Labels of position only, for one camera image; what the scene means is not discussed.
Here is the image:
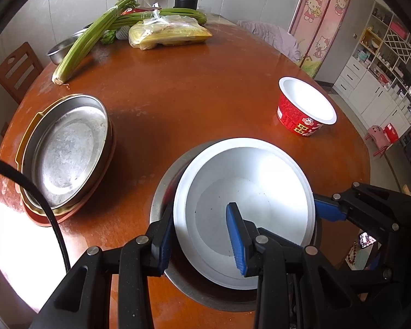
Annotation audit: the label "white shelf cabinet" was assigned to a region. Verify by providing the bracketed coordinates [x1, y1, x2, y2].
[333, 0, 411, 144]

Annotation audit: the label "red small chair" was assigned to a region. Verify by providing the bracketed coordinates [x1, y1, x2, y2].
[383, 123, 400, 145]

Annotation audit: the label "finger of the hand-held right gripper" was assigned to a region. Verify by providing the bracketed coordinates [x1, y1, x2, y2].
[339, 268, 398, 292]
[314, 182, 411, 232]

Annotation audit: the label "steel basin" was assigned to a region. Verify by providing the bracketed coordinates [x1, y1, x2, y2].
[47, 29, 90, 66]

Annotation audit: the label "pink cartoon cat wardrobe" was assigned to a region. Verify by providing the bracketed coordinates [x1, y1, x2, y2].
[289, 0, 357, 79]

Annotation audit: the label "metal plates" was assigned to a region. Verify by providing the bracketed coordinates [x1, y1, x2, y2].
[15, 92, 112, 217]

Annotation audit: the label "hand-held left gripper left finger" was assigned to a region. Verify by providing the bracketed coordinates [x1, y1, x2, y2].
[29, 206, 175, 329]

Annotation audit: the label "steel bowl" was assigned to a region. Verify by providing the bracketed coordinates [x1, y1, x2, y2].
[149, 149, 324, 312]

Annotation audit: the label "red paper bowl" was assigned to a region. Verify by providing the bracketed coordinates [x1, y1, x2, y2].
[277, 76, 338, 137]

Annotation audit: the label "pink child stool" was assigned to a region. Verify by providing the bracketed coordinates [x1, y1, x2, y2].
[366, 125, 391, 158]

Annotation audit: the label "black cable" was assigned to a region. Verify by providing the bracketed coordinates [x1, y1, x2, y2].
[0, 154, 71, 272]

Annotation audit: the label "brown wooden chair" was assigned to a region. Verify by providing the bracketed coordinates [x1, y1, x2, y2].
[0, 42, 45, 105]

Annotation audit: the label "bundle of green stems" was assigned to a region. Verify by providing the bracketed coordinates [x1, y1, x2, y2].
[113, 7, 208, 30]

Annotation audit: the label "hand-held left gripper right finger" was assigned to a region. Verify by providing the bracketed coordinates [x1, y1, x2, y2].
[225, 202, 374, 329]

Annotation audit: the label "white bowl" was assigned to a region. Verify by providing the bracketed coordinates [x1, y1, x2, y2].
[173, 138, 316, 290]

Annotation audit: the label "celery bunch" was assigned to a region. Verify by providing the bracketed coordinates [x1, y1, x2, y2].
[52, 0, 139, 84]

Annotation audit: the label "bag of corn cobs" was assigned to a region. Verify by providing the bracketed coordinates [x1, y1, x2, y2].
[128, 20, 213, 50]

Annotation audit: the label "round metal pan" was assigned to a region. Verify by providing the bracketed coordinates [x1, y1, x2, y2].
[21, 94, 109, 211]

